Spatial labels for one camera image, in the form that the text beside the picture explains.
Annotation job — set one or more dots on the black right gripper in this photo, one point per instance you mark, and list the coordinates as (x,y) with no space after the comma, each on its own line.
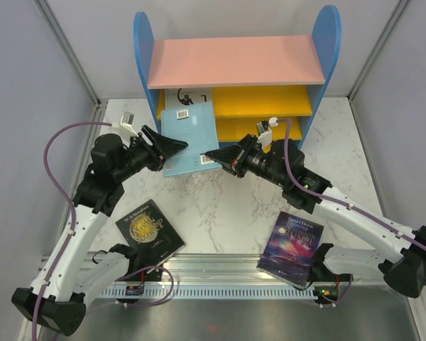
(230,156)

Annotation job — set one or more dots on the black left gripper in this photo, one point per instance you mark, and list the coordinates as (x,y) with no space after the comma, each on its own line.
(165,146)

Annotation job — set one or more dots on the light blue thin book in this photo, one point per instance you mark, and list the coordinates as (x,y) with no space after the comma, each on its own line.
(195,125)

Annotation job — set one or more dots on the pale grey Gatsby book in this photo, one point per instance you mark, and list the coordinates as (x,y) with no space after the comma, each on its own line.
(182,97)

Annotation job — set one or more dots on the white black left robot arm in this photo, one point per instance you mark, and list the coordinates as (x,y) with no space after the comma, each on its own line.
(58,298)

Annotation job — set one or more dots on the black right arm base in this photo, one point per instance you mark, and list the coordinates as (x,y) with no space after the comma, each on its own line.
(318,271)

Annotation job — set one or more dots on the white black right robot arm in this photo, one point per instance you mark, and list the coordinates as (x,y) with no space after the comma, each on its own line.
(398,252)

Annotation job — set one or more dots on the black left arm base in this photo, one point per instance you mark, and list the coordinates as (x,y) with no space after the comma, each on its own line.
(139,268)

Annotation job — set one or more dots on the blue pink yellow shelf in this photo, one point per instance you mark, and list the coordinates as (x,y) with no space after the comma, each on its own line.
(251,78)

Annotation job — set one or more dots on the black Moon and Sixpence book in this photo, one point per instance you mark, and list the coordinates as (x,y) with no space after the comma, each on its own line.
(147,230)

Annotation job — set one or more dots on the purple Robinson Crusoe book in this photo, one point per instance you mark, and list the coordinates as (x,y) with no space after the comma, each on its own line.
(290,248)

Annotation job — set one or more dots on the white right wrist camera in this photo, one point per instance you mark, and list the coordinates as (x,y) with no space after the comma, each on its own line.
(264,131)

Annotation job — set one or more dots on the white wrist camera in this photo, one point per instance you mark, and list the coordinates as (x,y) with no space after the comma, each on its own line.
(124,127)
(264,131)

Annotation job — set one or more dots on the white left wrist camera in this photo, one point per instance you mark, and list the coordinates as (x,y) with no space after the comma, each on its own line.
(124,127)

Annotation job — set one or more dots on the light blue slotted cable duct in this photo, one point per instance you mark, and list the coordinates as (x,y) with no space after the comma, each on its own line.
(158,291)

